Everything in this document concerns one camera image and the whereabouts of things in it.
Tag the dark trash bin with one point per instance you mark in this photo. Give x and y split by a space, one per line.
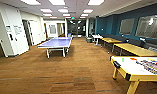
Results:
89 39

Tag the interior glass window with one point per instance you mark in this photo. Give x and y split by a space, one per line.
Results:
126 26
149 26

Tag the green exit sign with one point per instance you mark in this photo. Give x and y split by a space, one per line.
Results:
74 17

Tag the yellow air hockey table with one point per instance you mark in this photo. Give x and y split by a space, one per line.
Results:
127 68

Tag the colourful game items pile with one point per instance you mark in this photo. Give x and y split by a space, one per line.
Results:
150 65

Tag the square ceiling light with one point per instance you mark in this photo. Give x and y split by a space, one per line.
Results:
63 10
95 2
57 2
66 14
30 2
47 14
87 11
46 10

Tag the long wooden table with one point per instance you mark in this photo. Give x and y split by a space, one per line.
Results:
110 40
137 49

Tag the blue ping pong table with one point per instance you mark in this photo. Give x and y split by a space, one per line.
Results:
57 42

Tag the small white table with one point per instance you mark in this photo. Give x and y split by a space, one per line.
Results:
96 36

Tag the grey elevator door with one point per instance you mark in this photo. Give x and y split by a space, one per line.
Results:
27 33

